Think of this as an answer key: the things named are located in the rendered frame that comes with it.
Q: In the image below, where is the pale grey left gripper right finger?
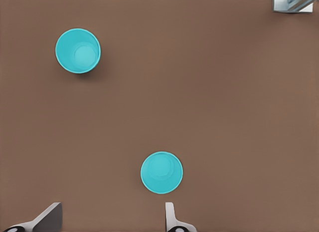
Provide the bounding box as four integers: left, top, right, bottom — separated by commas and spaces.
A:
165, 202, 197, 232

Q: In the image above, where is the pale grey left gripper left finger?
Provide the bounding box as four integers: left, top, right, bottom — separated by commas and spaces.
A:
1, 202, 63, 232

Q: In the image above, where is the turquoise blue bowl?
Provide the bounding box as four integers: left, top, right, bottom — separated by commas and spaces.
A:
55, 28, 102, 74
140, 151, 184, 195

